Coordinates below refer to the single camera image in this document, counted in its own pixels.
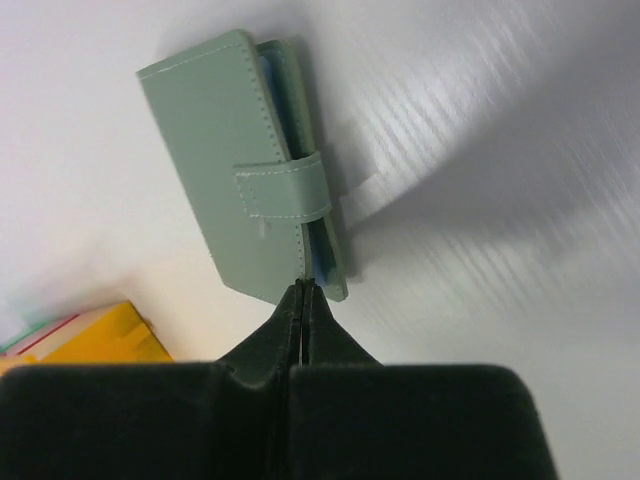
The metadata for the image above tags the yellow plastic bin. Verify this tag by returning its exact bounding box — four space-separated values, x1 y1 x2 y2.
1 301 173 375

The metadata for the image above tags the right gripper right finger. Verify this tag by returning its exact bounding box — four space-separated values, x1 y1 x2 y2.
275 283 558 479

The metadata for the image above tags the sage green card holder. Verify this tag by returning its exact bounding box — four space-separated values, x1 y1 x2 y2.
137 30 348 304

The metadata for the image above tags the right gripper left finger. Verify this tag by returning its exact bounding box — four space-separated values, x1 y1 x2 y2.
1 282 305 479

